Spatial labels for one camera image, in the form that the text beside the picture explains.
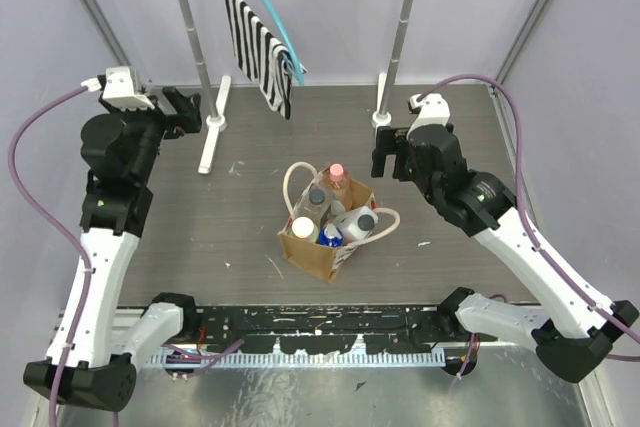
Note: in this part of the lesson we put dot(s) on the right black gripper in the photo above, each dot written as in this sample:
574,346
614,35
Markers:
387,141

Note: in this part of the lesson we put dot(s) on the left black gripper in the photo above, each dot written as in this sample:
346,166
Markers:
176,110

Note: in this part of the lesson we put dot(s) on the pink cap peach bottle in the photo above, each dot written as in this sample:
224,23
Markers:
336,179

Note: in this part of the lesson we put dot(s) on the white jug grey cap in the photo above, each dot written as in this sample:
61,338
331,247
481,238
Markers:
356,224

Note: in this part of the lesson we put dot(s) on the clear bottle grey cap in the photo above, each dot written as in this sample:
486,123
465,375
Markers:
316,206

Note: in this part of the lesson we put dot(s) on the orange blue spray bottle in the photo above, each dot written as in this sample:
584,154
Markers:
331,236

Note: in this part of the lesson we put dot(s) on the white cap green bottle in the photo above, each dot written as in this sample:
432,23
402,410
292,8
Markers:
304,228

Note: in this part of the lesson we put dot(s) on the brown canvas tote bag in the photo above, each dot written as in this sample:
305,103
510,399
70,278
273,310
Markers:
333,217

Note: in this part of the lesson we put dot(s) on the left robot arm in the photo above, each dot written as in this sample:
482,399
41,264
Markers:
84,366

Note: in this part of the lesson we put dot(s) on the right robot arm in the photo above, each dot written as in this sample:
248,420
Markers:
567,335

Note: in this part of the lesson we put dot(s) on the black white striped cloth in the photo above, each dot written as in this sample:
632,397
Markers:
261,56

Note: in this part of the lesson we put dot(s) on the blue clothes hanger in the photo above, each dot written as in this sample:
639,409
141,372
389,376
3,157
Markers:
297,66

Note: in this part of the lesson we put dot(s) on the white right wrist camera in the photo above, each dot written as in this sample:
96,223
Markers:
433,109

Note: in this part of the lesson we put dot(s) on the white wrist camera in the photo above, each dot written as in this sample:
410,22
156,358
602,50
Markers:
433,109
119,90

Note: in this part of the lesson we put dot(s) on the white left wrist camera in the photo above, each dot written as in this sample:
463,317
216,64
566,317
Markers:
119,90

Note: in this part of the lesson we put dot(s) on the black mounting base rail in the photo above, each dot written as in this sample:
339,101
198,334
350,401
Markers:
322,329

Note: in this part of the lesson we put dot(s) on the grey slotted cable duct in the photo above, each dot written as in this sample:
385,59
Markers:
356,358

